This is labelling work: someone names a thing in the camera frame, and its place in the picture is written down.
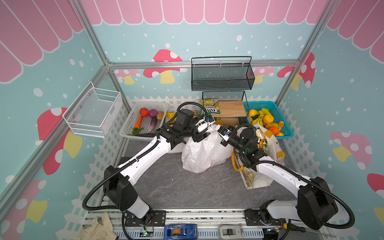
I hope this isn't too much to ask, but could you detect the toy orange fruit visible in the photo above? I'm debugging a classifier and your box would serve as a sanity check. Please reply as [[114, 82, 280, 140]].
[[269, 126, 280, 136]]

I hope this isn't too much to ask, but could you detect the white plastic grocery bag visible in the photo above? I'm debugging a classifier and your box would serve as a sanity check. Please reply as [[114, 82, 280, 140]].
[[182, 124, 234, 174]]

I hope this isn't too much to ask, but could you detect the orange toy carrot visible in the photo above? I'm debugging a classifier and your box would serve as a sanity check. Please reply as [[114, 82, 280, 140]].
[[134, 116, 144, 129]]

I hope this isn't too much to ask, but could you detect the blue device on rail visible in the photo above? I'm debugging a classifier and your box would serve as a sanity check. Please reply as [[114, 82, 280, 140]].
[[164, 224, 198, 240]]

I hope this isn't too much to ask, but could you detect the brown toy potato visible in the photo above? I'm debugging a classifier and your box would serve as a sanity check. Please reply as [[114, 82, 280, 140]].
[[156, 112, 164, 121]]

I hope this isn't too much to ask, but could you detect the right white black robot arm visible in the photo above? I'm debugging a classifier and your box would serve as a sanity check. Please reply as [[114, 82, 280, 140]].
[[215, 124, 356, 230]]

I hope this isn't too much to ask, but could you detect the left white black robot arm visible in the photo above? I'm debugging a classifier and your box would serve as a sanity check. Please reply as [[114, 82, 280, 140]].
[[82, 102, 215, 223]]

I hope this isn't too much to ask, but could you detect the yellow black snack bag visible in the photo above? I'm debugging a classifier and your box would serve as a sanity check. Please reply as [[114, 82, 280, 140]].
[[256, 129, 268, 153]]

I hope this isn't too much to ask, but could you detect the white plastic vegetable basket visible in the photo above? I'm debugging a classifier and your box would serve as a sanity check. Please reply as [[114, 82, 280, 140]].
[[119, 100, 170, 142]]

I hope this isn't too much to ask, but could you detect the green Fox's candy bag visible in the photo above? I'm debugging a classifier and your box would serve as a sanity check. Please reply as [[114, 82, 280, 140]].
[[200, 99, 221, 115]]

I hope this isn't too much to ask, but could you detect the toy yellow lemon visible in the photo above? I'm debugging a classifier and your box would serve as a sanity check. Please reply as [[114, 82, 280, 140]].
[[263, 114, 274, 125]]

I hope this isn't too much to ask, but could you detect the grey device on rail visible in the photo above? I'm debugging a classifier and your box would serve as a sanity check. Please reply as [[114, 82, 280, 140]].
[[219, 225, 245, 240]]

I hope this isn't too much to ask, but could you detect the toy banana bunch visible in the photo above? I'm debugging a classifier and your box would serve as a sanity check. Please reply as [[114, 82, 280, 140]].
[[253, 115, 265, 126]]

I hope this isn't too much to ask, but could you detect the red toy tomato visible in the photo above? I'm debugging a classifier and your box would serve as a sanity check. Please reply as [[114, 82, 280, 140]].
[[139, 108, 149, 118]]

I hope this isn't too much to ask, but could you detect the black wire wooden shelf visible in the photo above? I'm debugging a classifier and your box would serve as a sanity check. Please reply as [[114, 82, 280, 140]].
[[202, 91, 248, 124]]

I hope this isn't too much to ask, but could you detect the toy croissant back left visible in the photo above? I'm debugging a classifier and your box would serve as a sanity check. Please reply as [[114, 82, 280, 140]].
[[166, 113, 176, 120]]

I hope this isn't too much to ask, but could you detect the beige cloth rag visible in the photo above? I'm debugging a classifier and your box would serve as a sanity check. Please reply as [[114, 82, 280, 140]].
[[76, 213, 118, 240]]

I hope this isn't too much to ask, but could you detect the black mesh wall basket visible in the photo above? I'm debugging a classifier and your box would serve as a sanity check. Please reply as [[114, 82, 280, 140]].
[[191, 56, 256, 92]]

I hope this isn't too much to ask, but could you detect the white wire wall basket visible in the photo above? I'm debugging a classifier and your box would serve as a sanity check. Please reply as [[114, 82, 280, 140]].
[[63, 82, 123, 138]]

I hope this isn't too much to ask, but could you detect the purple toy onion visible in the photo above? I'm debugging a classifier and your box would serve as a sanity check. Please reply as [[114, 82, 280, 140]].
[[149, 109, 158, 118]]

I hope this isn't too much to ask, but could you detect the purple toy eggplant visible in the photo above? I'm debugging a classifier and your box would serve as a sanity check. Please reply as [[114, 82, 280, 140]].
[[149, 118, 158, 132]]

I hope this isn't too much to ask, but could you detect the green toy leaf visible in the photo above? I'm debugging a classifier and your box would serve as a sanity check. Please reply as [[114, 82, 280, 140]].
[[132, 128, 143, 135]]

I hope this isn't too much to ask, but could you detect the teal plastic fruit basket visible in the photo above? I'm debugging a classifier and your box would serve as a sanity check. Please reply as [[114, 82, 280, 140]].
[[244, 101, 293, 140]]

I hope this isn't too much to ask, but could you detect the cream canvas tote bag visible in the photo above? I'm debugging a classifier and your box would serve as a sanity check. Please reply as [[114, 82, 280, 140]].
[[232, 124, 285, 190]]

